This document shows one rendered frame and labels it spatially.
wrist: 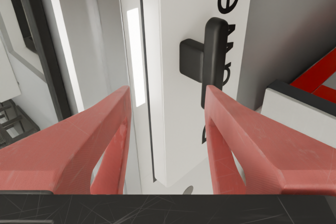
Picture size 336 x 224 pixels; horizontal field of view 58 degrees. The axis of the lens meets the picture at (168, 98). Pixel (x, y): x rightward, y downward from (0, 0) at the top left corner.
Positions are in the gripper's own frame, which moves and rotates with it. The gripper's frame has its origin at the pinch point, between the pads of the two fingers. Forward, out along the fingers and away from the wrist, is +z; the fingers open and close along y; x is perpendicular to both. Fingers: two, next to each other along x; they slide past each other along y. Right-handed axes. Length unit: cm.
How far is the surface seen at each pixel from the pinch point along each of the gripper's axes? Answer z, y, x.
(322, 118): 16.0, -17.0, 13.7
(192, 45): 10.1, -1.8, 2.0
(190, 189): 14.9, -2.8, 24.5
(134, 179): 8.9, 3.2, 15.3
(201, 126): 13.2, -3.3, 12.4
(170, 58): 10.3, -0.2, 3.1
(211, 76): 8.4, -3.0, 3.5
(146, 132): 10.5, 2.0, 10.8
